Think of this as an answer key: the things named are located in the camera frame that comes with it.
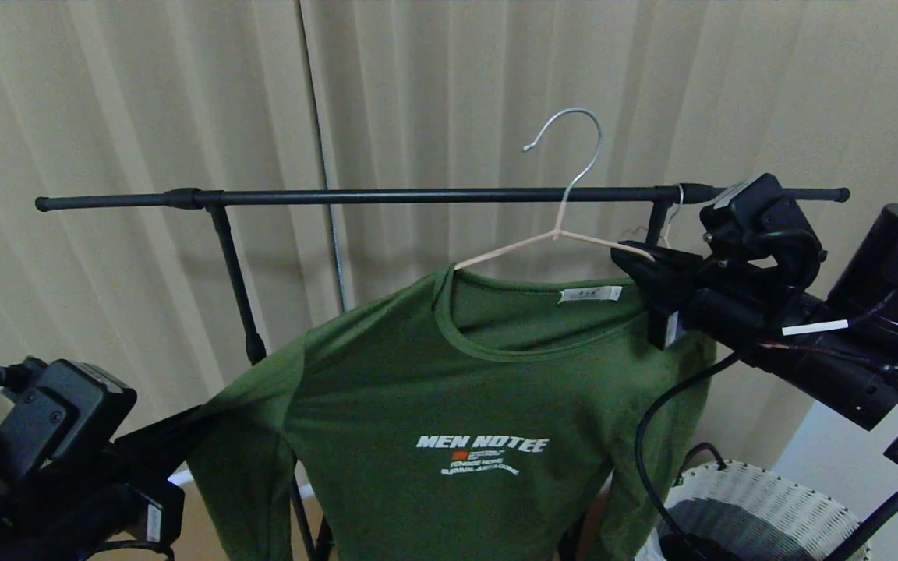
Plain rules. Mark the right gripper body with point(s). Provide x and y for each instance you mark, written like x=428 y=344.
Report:
x=807 y=351

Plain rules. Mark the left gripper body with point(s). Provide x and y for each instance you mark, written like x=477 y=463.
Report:
x=90 y=506

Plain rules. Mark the pink clothes hanger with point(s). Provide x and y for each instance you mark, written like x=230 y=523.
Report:
x=574 y=175
x=671 y=214

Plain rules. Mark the green printed t-shirt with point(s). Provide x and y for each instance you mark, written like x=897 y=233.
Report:
x=457 y=374

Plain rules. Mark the white laundry basket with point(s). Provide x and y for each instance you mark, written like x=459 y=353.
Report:
x=768 y=499

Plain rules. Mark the black clothes rack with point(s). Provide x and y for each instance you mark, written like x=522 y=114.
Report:
x=418 y=195

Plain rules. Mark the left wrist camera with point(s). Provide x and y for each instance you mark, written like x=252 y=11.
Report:
x=51 y=413

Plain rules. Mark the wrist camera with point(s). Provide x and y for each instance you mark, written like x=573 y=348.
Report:
x=51 y=413
x=761 y=226

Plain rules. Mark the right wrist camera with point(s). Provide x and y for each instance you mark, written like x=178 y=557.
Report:
x=761 y=226

